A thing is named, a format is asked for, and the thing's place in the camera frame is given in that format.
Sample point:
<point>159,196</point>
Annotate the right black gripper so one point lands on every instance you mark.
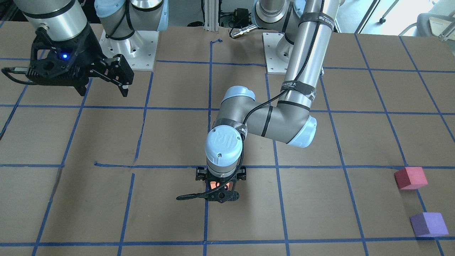
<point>86,49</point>

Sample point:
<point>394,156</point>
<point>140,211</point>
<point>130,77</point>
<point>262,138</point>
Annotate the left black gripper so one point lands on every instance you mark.
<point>241,174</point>

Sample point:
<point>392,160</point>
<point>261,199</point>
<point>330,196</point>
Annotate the orange foam cube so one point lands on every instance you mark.
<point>214,184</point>

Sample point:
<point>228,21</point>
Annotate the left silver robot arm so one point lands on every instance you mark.
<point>306,26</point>

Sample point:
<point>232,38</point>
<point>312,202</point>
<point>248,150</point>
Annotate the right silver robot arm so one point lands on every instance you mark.
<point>65,19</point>

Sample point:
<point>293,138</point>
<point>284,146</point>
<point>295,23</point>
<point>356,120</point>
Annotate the red foam cube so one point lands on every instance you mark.
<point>410,178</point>

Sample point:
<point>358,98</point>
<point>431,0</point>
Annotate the purple foam cube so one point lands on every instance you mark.
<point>428,224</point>

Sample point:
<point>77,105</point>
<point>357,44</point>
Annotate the office chair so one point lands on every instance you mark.
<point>439,26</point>

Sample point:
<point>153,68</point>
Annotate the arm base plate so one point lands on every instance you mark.
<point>277,53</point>
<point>139,50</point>

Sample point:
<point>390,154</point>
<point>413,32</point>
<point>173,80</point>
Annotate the aluminium frame post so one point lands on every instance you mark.
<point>211,15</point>

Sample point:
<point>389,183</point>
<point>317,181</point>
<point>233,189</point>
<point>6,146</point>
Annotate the silver cable connector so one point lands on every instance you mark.
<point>241,32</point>

